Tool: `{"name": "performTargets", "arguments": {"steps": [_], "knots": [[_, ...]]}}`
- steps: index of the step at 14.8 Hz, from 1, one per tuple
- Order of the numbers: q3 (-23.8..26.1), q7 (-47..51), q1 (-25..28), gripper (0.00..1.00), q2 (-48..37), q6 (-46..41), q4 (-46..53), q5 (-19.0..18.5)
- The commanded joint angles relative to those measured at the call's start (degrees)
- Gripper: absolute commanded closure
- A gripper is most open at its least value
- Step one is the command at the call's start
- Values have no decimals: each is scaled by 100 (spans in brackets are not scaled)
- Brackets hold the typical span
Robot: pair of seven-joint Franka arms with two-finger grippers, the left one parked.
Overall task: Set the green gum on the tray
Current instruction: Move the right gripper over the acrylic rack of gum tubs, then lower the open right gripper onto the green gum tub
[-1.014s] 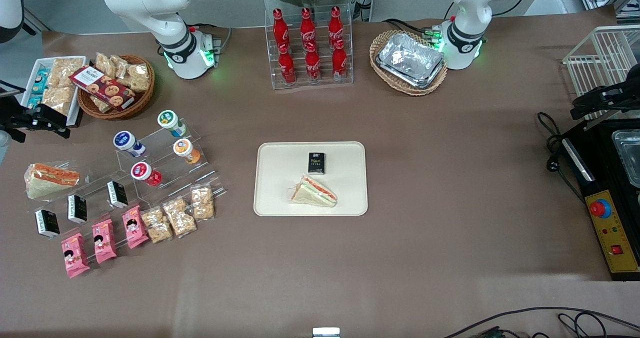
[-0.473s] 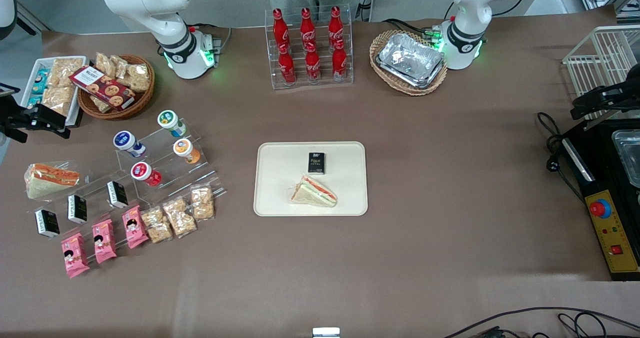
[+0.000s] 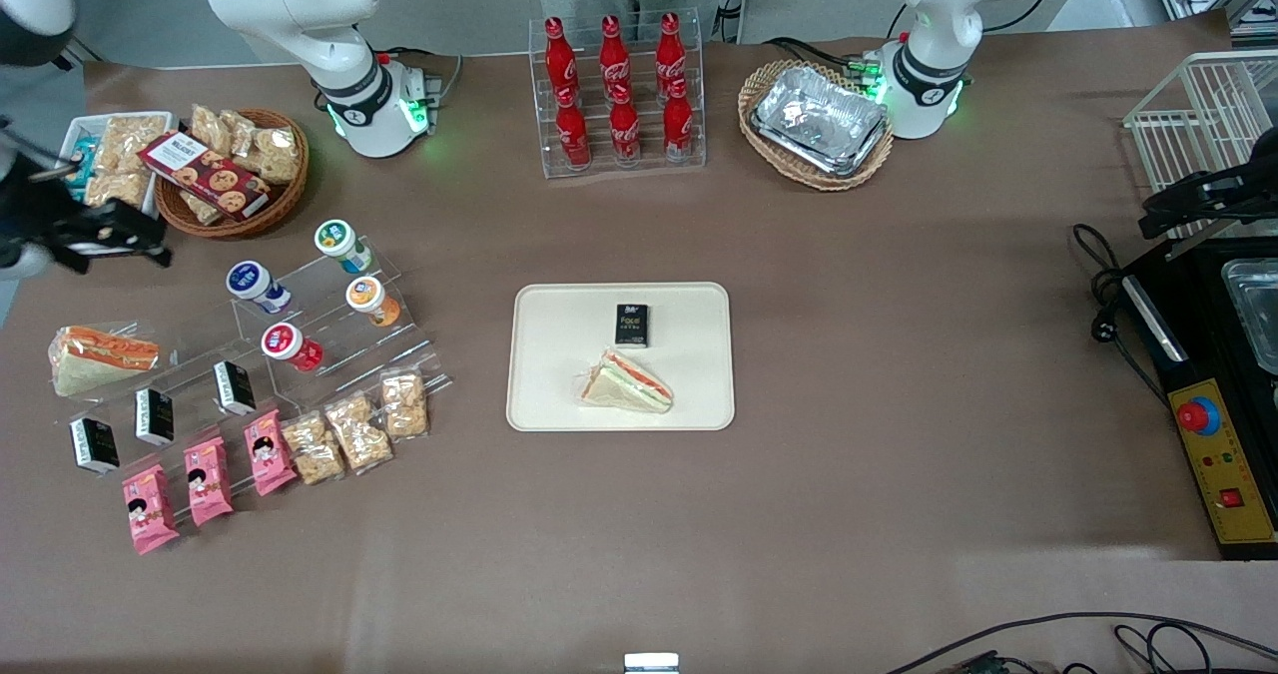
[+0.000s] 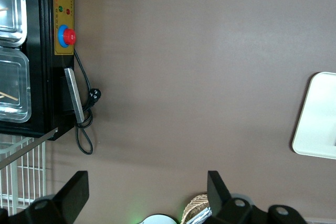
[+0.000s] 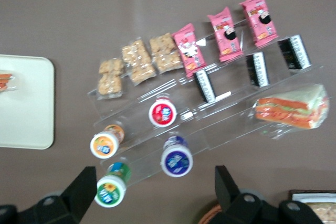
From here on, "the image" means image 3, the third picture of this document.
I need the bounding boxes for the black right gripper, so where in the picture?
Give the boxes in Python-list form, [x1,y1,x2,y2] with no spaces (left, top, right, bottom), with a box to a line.
[0,180,174,277]

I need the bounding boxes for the orange gum bottle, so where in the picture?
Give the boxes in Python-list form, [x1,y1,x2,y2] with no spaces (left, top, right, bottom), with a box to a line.
[344,275,402,329]

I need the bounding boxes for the cream plastic tray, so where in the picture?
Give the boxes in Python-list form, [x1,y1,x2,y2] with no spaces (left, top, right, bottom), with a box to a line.
[505,282,737,432]

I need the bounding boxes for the brown wicker basket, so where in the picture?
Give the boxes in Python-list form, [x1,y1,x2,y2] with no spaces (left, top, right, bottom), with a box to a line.
[155,108,311,241]

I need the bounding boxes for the black arm base cables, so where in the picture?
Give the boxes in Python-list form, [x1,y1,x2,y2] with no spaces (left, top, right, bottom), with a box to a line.
[764,37,880,81]

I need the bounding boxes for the single aluminium foil tray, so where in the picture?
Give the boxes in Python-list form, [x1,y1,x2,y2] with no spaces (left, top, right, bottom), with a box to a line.
[1220,258,1278,375]

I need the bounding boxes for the looped black cable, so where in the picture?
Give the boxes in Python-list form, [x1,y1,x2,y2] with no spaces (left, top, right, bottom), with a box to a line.
[1113,622,1278,674]

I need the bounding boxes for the white plastic bin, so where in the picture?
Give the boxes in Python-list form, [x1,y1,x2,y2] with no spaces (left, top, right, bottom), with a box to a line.
[60,112,179,224]

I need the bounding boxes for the blue gum bottle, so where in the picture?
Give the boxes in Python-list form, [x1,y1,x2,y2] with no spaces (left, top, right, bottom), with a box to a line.
[225,260,294,316]

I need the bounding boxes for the clear wrapped granola bar pack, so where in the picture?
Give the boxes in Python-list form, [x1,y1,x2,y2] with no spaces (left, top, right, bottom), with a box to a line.
[324,391,393,475]
[379,369,430,442]
[281,411,347,486]

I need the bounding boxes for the long black cable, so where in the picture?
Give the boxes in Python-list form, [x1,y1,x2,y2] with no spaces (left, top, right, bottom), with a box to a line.
[884,611,1278,674]

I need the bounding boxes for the red cola bottle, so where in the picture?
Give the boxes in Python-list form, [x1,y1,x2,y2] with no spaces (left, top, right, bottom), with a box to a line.
[609,85,642,164]
[599,15,632,96]
[663,80,695,161]
[654,12,688,91]
[544,17,580,96]
[555,87,592,169]

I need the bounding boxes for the stacked aluminium foil trays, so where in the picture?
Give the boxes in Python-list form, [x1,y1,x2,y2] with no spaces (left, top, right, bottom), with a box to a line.
[749,65,892,178]

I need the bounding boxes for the red cookie box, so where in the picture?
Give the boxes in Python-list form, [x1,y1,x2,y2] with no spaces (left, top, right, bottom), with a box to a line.
[138,132,271,221]

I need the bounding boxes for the light wicker basket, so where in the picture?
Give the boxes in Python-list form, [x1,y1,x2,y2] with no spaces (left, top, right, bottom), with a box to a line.
[737,59,896,193]

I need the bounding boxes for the clear acrylic bottle rack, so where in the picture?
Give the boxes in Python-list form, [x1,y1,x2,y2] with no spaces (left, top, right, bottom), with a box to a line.
[527,7,708,180]

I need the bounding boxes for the green gum bottle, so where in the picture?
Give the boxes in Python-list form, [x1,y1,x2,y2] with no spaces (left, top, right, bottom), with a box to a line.
[314,218,373,276]

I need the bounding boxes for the pink snack pack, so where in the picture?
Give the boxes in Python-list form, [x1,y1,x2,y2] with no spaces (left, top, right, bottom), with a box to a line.
[122,464,181,556]
[243,409,299,498]
[183,435,235,528]

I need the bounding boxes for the white wire basket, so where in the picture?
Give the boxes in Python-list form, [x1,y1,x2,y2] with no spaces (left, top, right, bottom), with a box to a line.
[1123,50,1278,241]

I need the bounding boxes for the clear acrylic step stand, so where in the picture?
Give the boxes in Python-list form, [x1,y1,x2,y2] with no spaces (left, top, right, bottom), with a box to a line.
[232,243,455,475]
[48,295,301,520]

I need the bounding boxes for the wrapped triangle sandwich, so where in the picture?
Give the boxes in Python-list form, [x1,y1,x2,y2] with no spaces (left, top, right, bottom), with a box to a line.
[577,347,675,415]
[48,325,161,398]

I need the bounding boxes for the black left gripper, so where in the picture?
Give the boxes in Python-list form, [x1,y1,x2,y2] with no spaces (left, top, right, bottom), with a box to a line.
[1140,155,1278,242]

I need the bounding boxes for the black power cable with plug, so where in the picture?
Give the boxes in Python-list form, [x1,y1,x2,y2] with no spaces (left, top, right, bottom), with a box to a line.
[1071,223,1169,400]

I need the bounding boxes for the red gum bottle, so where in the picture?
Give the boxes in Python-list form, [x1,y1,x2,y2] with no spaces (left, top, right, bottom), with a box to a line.
[260,322,325,373]

